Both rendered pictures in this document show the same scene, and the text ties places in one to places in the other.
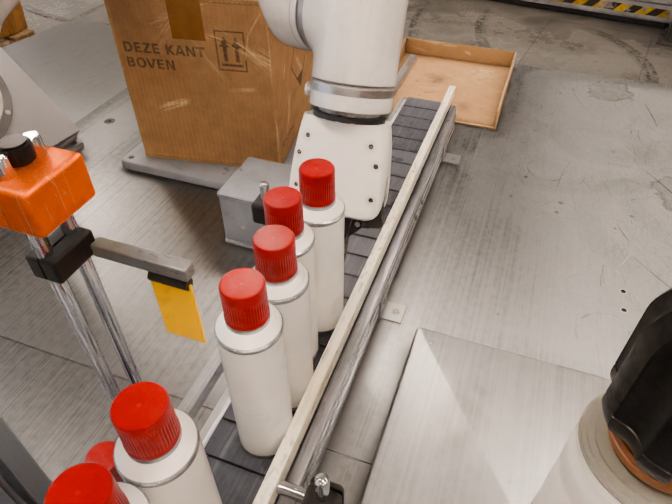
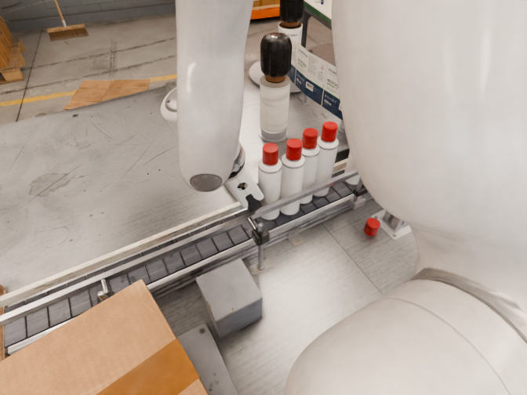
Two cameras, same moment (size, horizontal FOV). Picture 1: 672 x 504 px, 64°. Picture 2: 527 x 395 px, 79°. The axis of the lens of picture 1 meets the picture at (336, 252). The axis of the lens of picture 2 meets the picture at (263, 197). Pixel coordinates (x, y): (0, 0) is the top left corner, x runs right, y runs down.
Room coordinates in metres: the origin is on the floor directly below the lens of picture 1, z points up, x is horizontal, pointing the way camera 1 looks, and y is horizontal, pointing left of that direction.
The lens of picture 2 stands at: (0.80, 0.34, 1.49)
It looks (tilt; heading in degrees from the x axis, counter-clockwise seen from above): 47 degrees down; 221
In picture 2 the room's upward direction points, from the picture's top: straight up
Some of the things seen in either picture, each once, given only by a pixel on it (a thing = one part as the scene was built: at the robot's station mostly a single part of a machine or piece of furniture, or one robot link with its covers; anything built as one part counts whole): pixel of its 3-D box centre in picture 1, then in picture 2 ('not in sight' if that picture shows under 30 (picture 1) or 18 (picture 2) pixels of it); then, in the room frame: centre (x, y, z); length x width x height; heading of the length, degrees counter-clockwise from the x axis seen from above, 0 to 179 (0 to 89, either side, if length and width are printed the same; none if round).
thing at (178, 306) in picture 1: (178, 307); not in sight; (0.23, 0.10, 1.09); 0.03 x 0.01 x 0.06; 70
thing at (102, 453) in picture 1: (106, 464); (372, 226); (0.25, 0.22, 0.85); 0.03 x 0.03 x 0.03
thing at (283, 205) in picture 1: (289, 282); (291, 179); (0.36, 0.04, 0.98); 0.05 x 0.05 x 0.20
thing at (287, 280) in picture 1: (282, 324); (306, 168); (0.31, 0.05, 0.98); 0.05 x 0.05 x 0.20
